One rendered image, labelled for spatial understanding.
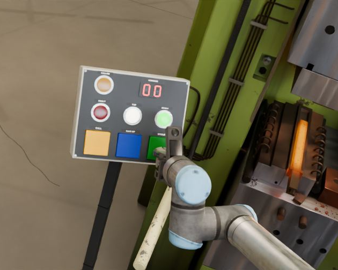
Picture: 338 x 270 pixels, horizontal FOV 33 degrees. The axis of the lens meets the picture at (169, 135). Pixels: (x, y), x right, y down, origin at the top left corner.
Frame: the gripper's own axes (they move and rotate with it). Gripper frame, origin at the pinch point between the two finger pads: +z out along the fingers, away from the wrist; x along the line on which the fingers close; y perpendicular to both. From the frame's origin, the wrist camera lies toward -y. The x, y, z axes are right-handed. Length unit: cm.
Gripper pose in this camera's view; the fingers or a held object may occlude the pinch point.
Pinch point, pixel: (161, 148)
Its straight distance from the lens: 179.8
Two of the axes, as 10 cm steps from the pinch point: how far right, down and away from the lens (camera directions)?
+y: -1.4, 9.8, 1.6
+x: 9.6, 0.9, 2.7
